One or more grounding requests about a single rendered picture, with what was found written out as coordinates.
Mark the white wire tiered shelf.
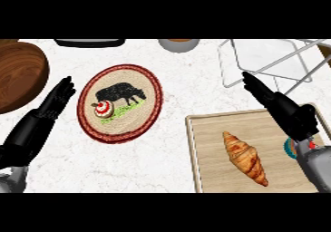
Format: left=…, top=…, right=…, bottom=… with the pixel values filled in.
left=216, top=39, right=331, bottom=96

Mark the golden brown croissant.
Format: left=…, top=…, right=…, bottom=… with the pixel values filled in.
left=222, top=130, right=269, bottom=188

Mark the black flat appliance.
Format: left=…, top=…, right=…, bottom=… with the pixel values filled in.
left=52, top=39, right=128, bottom=49

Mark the round placemat with black sheep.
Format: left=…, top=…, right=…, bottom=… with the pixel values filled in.
left=76, top=63, right=166, bottom=145

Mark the teal round object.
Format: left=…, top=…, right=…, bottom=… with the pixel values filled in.
left=283, top=137, right=299, bottom=160

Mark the pale wooden tray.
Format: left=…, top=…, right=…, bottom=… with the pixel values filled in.
left=184, top=102, right=331, bottom=194

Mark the round brown wooden board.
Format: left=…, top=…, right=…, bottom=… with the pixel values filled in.
left=0, top=41, right=51, bottom=116

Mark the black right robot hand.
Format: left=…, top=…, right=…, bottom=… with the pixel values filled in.
left=241, top=71, right=321, bottom=142

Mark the grey cup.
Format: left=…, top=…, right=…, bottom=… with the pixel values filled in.
left=157, top=39, right=202, bottom=54

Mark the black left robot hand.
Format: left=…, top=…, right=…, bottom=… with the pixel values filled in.
left=0, top=75, right=79, bottom=172

